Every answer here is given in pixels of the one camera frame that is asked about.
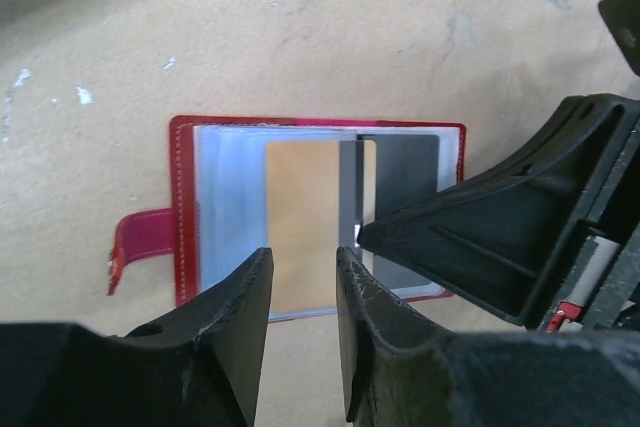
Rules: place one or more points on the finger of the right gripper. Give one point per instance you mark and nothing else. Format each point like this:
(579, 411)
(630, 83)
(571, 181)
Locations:
(622, 19)
(506, 239)

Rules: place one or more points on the red leather card holder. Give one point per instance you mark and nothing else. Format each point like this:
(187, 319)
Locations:
(218, 211)

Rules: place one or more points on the dark grey card in holder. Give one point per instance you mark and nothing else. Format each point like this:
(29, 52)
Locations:
(397, 171)

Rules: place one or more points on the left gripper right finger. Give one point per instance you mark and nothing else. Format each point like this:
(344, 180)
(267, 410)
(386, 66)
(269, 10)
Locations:
(401, 369)

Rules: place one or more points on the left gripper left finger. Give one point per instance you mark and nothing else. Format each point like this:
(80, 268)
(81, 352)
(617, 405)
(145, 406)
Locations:
(198, 365)

